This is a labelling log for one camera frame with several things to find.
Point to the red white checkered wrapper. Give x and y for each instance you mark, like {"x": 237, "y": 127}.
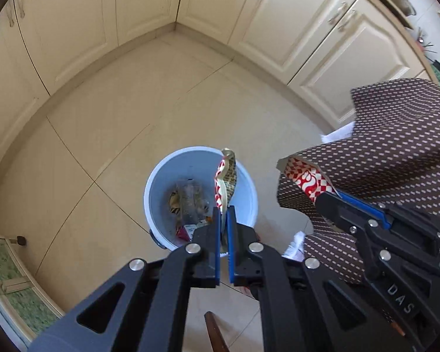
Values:
{"x": 308, "y": 181}

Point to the red white patterned wrapper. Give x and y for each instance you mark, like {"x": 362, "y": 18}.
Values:
{"x": 227, "y": 176}

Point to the pink utensil holder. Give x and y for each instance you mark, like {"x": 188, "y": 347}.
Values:
{"x": 423, "y": 44}

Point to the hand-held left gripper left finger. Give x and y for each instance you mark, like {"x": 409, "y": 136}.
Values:
{"x": 216, "y": 253}

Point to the white crumpled tissue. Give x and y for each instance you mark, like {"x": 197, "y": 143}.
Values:
{"x": 296, "y": 245}

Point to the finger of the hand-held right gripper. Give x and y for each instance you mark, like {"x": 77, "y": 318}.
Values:
{"x": 337, "y": 212}
{"x": 366, "y": 207}

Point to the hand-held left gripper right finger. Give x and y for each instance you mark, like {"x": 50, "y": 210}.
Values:
{"x": 231, "y": 253}

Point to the black door stopper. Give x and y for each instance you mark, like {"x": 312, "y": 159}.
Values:
{"x": 21, "y": 241}

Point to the cream kitchen cabinet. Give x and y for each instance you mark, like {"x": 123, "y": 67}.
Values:
{"x": 77, "y": 18}
{"x": 297, "y": 18}

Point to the brown dotted tablecloth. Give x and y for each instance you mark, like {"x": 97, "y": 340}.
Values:
{"x": 399, "y": 139}

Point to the green frosted glass door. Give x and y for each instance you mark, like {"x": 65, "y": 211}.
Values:
{"x": 14, "y": 289}

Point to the light blue plastic bucket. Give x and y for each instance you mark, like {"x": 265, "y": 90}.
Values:
{"x": 161, "y": 190}

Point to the clear plastic bag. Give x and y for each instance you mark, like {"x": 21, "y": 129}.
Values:
{"x": 192, "y": 200}

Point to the white paper sheet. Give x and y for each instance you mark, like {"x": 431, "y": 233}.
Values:
{"x": 339, "y": 134}

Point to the brown wooden chair leg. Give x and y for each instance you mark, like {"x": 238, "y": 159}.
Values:
{"x": 214, "y": 333}

